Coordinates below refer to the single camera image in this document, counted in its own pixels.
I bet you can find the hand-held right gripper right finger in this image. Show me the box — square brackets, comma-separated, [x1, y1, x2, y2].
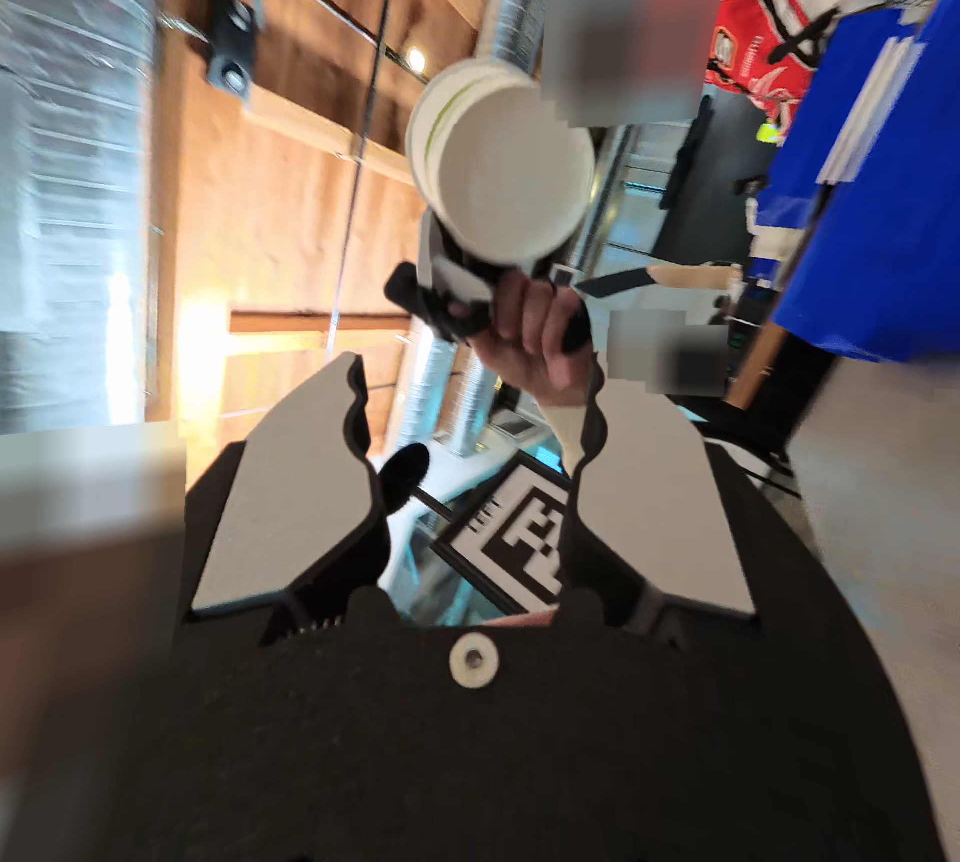
[558, 352, 756, 629]

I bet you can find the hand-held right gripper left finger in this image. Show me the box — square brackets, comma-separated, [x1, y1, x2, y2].
[189, 352, 393, 614]

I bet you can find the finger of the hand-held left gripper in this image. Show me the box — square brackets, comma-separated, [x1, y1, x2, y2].
[417, 209, 492, 300]

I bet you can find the white paper cup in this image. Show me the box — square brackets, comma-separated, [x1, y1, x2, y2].
[405, 58, 597, 269]

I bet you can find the person's left hand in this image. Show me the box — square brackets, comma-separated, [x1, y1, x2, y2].
[448, 269, 601, 409]

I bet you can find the thin black ceiling rod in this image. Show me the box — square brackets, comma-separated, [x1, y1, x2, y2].
[328, 0, 410, 349]

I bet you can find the black stick with wooden end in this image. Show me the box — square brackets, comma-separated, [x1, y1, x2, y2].
[577, 263, 745, 300]

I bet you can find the blue white jersey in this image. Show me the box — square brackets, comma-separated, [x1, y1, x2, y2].
[750, 0, 960, 364]

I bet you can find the black ceiling bracket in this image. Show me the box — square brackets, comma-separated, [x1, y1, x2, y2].
[204, 0, 264, 94]

